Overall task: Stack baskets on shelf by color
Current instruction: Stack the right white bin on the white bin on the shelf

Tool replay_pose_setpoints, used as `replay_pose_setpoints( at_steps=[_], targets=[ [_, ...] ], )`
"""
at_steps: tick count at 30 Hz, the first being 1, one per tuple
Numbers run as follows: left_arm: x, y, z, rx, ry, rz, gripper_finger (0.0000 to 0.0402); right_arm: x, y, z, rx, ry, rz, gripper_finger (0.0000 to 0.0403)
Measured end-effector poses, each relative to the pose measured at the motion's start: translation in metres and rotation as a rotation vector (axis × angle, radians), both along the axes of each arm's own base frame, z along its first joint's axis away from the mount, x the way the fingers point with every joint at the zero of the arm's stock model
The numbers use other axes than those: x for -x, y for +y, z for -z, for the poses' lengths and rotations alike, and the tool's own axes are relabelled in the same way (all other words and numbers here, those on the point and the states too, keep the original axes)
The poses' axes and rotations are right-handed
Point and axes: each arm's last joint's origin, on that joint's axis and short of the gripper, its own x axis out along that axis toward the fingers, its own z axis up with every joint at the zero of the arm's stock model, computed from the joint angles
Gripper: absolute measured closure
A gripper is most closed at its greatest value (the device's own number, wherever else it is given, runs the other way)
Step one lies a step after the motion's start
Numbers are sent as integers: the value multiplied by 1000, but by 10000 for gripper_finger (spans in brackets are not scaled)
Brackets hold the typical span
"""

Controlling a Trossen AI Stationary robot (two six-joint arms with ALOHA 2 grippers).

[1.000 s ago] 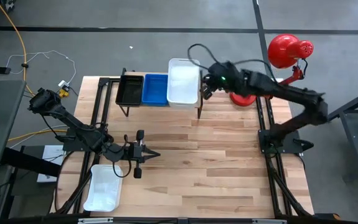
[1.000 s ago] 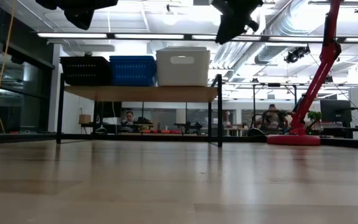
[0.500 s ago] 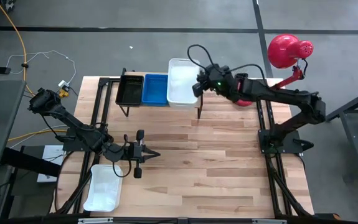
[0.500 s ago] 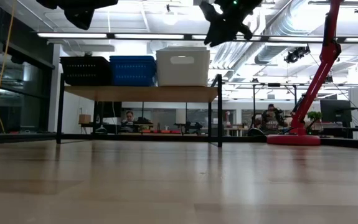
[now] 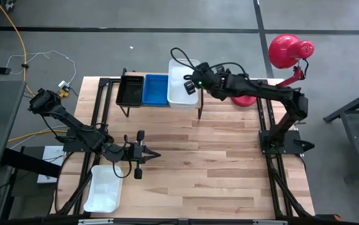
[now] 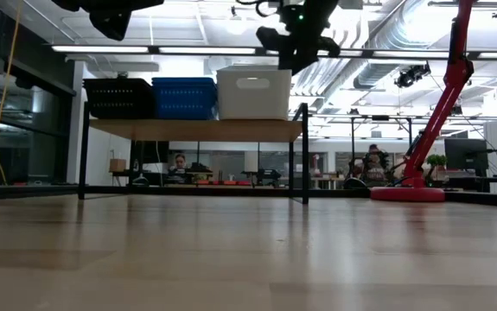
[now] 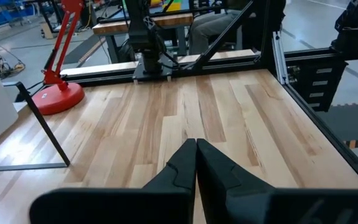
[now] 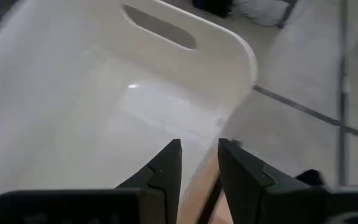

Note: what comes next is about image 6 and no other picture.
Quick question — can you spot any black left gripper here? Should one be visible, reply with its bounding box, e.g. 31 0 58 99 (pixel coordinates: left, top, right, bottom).
51 0 166 42

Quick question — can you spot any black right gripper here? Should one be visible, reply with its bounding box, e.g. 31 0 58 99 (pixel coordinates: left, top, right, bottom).
255 0 342 75

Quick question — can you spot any white plastic bin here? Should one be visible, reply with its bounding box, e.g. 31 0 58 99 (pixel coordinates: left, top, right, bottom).
216 65 293 121

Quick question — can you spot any person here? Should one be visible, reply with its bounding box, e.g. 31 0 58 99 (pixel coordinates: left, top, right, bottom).
351 143 391 186
169 153 188 174

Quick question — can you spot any green potted plant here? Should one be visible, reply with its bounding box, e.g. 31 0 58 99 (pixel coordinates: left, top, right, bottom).
425 154 448 181

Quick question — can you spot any red desk lamp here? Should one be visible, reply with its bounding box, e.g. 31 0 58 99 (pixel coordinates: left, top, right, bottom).
369 0 477 203

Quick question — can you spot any black computer monitor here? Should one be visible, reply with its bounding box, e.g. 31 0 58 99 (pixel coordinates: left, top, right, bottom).
443 137 490 177

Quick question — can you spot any black background frame rig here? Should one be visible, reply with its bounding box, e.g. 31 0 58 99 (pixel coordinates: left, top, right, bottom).
350 114 414 163

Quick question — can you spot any black ceiling camera rig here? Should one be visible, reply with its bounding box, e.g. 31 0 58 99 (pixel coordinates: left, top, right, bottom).
393 63 432 89

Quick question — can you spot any wooden shelf with black frame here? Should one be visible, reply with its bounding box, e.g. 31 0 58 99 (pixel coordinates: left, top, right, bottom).
77 101 310 206

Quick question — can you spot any black wall screen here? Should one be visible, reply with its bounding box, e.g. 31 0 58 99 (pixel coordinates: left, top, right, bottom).
135 141 170 164

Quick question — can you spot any black table frame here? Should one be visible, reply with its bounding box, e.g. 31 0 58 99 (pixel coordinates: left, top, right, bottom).
0 183 497 209

